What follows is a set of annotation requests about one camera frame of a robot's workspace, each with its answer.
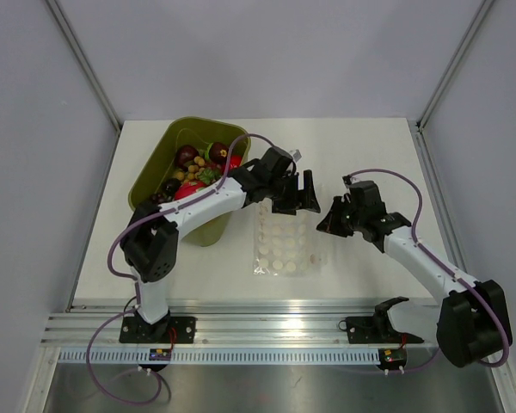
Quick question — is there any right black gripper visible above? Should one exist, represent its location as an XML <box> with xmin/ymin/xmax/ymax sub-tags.
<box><xmin>317</xmin><ymin>196</ymin><xmax>366</xmax><ymax>237</ymax></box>

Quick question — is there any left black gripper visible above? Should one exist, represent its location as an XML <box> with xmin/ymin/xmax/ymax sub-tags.
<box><xmin>267</xmin><ymin>170</ymin><xmax>319</xmax><ymax>216</ymax></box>

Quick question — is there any clear zip top bag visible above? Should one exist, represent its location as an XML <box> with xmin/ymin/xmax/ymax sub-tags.
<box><xmin>253</xmin><ymin>200</ymin><xmax>326</xmax><ymax>278</ymax></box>

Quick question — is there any red apple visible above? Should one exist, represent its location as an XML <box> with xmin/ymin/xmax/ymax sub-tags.
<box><xmin>225</xmin><ymin>154</ymin><xmax>243</xmax><ymax>170</ymax></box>

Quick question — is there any dark purple mangosteen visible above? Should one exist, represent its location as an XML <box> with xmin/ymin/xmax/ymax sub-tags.
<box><xmin>208</xmin><ymin>142</ymin><xmax>229</xmax><ymax>163</ymax></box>

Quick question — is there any olive green plastic bin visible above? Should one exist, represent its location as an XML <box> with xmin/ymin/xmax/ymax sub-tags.
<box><xmin>128</xmin><ymin>116</ymin><xmax>251</xmax><ymax>247</ymax></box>

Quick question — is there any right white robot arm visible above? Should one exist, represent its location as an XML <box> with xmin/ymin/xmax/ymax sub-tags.
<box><xmin>316</xmin><ymin>176</ymin><xmax>513</xmax><ymax>368</ymax></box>

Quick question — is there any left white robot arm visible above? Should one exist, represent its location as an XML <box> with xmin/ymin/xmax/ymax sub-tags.
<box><xmin>119</xmin><ymin>146</ymin><xmax>321</xmax><ymax>342</ymax></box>

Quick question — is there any tan longan bunch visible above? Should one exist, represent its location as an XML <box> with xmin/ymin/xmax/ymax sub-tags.
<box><xmin>173</xmin><ymin>156</ymin><xmax>210</xmax><ymax>182</ymax></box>

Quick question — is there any pink dragon fruit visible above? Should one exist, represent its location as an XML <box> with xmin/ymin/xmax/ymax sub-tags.
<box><xmin>174</xmin><ymin>180</ymin><xmax>207</xmax><ymax>200</ymax></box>

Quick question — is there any dark purple grape bunch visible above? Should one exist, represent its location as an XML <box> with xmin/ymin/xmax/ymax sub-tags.
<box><xmin>149</xmin><ymin>178</ymin><xmax>181</xmax><ymax>204</ymax></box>

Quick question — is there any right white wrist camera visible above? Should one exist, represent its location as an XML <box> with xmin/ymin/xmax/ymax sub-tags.
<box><xmin>342</xmin><ymin>175</ymin><xmax>359</xmax><ymax>188</ymax></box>

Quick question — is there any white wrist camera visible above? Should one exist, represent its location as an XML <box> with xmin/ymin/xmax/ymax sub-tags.
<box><xmin>288</xmin><ymin>149</ymin><xmax>302</xmax><ymax>163</ymax></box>
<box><xmin>342</xmin><ymin>175</ymin><xmax>359</xmax><ymax>188</ymax></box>

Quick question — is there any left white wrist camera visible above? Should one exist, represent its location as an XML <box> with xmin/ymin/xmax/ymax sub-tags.
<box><xmin>288</xmin><ymin>149</ymin><xmax>302</xmax><ymax>163</ymax></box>

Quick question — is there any aluminium mounting rail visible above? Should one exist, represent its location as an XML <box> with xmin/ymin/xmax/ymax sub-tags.
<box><xmin>40</xmin><ymin>296</ymin><xmax>507</xmax><ymax>349</ymax></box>

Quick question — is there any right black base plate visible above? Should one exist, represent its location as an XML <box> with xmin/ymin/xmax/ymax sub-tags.
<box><xmin>337</xmin><ymin>316</ymin><xmax>425</xmax><ymax>345</ymax></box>

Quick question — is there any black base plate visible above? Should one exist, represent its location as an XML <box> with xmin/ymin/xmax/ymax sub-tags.
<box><xmin>337</xmin><ymin>316</ymin><xmax>425</xmax><ymax>345</ymax></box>
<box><xmin>119</xmin><ymin>316</ymin><xmax>196</xmax><ymax>344</ymax></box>

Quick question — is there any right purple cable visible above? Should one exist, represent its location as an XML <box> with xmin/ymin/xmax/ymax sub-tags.
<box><xmin>335</xmin><ymin>168</ymin><xmax>513</xmax><ymax>373</ymax></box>

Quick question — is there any purple cable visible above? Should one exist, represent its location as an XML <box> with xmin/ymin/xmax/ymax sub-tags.
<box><xmin>335</xmin><ymin>168</ymin><xmax>513</xmax><ymax>373</ymax></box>
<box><xmin>85</xmin><ymin>133</ymin><xmax>285</xmax><ymax>408</ymax></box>

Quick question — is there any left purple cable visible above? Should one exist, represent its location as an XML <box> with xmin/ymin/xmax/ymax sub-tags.
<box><xmin>85</xmin><ymin>133</ymin><xmax>285</xmax><ymax>408</ymax></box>

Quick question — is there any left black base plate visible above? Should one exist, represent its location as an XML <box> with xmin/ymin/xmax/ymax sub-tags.
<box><xmin>119</xmin><ymin>316</ymin><xmax>196</xmax><ymax>344</ymax></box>

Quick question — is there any white slotted cable duct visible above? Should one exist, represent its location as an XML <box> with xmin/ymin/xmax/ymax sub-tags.
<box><xmin>58</xmin><ymin>347</ymin><xmax>380</xmax><ymax>366</ymax></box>

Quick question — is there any right aluminium frame post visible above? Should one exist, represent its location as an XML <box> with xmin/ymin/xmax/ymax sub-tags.
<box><xmin>415</xmin><ymin>0</ymin><xmax>497</xmax><ymax>133</ymax></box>

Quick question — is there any aluminium frame post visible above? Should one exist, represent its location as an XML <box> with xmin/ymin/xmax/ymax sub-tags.
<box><xmin>43</xmin><ymin>0</ymin><xmax>123</xmax><ymax>136</ymax></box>
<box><xmin>415</xmin><ymin>0</ymin><xmax>497</xmax><ymax>133</ymax></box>

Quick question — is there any left aluminium frame post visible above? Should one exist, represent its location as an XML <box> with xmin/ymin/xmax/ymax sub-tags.
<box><xmin>43</xmin><ymin>0</ymin><xmax>123</xmax><ymax>136</ymax></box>

